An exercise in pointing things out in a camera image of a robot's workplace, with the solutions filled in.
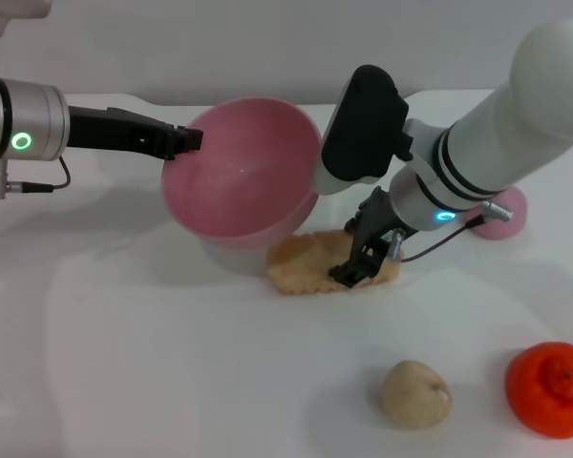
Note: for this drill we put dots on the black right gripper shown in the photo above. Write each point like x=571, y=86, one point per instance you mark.
x=387, y=224

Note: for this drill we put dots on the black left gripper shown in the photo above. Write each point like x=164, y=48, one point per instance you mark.
x=119, y=131

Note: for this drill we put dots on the pink plastic bowl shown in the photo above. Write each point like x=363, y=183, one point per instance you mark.
x=243, y=167

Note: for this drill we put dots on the orange white striped bread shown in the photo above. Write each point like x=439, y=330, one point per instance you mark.
x=301, y=267

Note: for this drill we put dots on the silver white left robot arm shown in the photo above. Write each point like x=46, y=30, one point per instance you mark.
x=19, y=119

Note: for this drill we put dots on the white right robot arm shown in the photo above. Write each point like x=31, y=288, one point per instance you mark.
x=506, y=129

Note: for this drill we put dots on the pink round bun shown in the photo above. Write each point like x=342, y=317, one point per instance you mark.
x=503, y=224

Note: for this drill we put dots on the beige round bun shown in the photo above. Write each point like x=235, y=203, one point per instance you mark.
x=413, y=396

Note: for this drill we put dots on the orange tangerine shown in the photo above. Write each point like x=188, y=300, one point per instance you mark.
x=549, y=391

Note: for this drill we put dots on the right wrist camera housing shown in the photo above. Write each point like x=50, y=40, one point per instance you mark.
x=363, y=133

